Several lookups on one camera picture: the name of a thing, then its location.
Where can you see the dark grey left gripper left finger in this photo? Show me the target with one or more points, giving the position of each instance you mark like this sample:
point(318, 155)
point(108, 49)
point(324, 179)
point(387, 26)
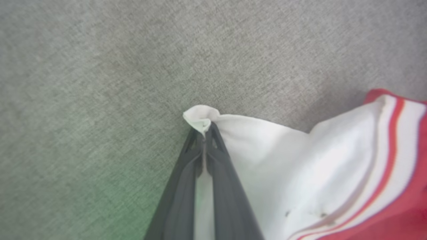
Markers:
point(180, 200)

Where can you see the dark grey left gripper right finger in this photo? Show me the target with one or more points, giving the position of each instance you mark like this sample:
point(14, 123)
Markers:
point(230, 200)

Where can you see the red number 23 jersey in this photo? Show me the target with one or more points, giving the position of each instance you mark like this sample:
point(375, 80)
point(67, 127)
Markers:
point(300, 173)

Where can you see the grey fabric sofa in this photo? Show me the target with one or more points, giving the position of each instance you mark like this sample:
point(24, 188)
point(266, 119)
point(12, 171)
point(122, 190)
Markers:
point(100, 83)

